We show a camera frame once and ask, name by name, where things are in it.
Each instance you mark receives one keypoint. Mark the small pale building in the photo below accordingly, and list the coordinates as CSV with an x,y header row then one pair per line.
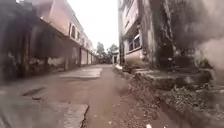
x,y
115,57

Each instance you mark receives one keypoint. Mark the group of trees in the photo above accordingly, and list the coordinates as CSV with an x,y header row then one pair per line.
x,y
101,51

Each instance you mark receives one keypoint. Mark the worn grey-brown road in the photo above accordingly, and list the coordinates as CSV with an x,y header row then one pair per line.
x,y
106,93

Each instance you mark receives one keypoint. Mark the pale building with windows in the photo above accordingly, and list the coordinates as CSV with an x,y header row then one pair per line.
x,y
133,43

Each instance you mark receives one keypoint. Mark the pink two-storey building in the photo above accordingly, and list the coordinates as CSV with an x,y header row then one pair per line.
x,y
50,43

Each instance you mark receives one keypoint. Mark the robot's own part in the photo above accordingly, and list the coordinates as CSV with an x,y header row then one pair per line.
x,y
148,126

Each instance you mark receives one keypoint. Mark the rubble-strewn dirt verge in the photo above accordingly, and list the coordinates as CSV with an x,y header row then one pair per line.
x,y
186,100

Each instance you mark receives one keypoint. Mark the dark mossy wall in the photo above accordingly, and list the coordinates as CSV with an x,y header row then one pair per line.
x,y
186,33

